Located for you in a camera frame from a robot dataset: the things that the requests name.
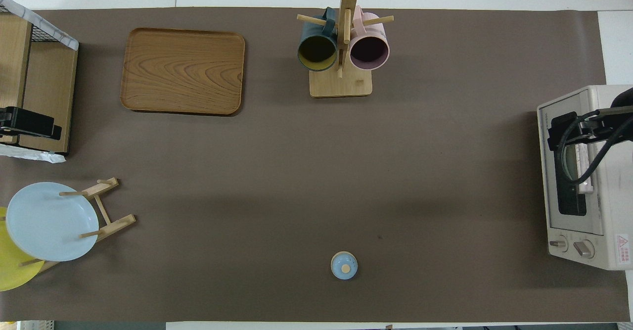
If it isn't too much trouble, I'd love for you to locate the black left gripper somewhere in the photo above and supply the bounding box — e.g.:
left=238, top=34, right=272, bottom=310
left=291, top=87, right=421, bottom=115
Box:
left=0, top=106, right=62, bottom=140

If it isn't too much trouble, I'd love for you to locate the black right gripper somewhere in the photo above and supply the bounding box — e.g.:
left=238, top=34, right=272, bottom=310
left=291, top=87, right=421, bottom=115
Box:
left=547, top=106, right=633, bottom=150

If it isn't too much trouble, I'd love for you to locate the oven door with glass window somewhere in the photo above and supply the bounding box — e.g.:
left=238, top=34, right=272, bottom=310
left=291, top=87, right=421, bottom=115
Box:
left=544, top=103, right=605, bottom=236

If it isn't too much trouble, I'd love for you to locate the white toaster oven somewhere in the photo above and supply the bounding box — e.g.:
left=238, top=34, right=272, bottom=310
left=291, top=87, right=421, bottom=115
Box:
left=537, top=85, right=633, bottom=271

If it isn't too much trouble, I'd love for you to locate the wooden shelf unit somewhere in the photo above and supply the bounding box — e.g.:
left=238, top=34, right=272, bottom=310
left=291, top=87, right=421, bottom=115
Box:
left=0, top=0, right=80, bottom=164

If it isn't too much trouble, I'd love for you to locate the wooden two-tier shelf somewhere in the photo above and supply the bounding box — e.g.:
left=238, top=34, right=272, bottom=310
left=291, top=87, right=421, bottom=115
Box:
left=0, top=12, right=79, bottom=153

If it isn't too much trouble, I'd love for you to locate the light blue plate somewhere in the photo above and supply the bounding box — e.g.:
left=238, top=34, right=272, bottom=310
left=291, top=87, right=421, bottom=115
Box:
left=5, top=182, right=99, bottom=262

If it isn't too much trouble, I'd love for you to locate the wooden plate rack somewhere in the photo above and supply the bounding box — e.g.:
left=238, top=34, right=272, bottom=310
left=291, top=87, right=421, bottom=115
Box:
left=20, top=177, right=136, bottom=274

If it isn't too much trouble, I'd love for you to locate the wooden serving tray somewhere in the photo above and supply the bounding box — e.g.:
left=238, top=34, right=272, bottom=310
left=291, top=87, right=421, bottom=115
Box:
left=120, top=27, right=246, bottom=116

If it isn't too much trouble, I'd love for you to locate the yellow plate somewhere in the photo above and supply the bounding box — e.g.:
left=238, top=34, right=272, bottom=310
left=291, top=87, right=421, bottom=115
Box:
left=0, top=206, right=46, bottom=292

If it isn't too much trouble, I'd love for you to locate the pink mug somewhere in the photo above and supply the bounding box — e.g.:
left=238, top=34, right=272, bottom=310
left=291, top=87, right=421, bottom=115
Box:
left=349, top=5, right=390, bottom=71

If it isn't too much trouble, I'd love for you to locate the brown table mat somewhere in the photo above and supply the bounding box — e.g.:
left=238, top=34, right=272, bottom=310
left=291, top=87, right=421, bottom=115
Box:
left=0, top=7, right=629, bottom=323

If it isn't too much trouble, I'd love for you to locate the wooden mug rack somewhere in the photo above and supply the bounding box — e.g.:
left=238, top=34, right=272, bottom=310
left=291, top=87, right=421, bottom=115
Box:
left=297, top=0, right=395, bottom=98

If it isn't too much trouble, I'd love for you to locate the dark teal mug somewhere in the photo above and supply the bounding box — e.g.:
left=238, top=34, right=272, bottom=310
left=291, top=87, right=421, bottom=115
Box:
left=297, top=7, right=338, bottom=72

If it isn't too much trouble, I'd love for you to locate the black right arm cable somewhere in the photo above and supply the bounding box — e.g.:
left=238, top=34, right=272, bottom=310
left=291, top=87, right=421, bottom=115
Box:
left=556, top=117, right=633, bottom=185

